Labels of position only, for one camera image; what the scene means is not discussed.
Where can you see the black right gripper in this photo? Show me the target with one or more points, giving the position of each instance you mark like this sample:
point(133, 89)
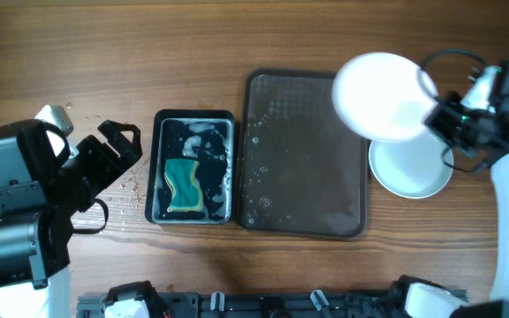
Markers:
point(440, 122)

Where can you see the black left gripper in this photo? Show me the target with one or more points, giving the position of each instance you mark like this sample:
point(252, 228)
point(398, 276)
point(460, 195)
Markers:
point(110, 162)

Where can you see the white plate with blue stain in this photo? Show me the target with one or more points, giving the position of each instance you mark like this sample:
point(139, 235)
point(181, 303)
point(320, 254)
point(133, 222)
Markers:
point(383, 97)

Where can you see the green yellow sponge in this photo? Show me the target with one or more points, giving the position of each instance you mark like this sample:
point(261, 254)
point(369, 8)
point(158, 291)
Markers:
point(180, 176)

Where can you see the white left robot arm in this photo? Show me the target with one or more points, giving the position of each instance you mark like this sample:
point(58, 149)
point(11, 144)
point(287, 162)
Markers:
point(43, 183)

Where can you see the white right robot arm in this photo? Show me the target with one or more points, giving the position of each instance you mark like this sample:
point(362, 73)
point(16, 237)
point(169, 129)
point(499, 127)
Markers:
point(494, 80)

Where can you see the brown serving tray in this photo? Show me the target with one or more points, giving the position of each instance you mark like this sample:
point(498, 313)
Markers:
point(300, 170)

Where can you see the black water basin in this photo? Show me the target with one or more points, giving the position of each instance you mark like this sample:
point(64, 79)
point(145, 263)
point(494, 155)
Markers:
point(206, 136)

